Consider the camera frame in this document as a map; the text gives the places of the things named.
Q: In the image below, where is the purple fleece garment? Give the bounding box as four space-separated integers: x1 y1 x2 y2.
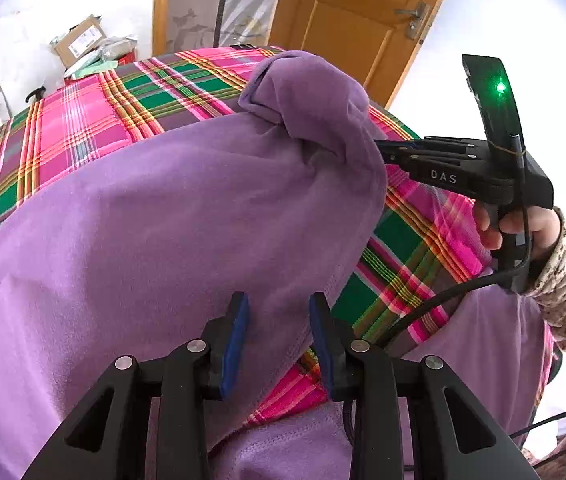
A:
0 49 552 480

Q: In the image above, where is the person right hand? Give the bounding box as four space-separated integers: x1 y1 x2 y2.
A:
473 202 562 261

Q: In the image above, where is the wooden door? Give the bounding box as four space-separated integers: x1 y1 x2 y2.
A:
268 0 443 107

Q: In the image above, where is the plastic door curtain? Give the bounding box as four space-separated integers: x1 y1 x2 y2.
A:
153 0 277 54

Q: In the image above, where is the black air pump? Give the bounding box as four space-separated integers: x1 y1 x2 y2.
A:
26 86 46 104

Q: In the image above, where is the brown cardboard box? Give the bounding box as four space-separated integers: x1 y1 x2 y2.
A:
54 15 106 68

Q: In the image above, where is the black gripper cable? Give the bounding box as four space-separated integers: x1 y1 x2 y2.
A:
342 134 566 470

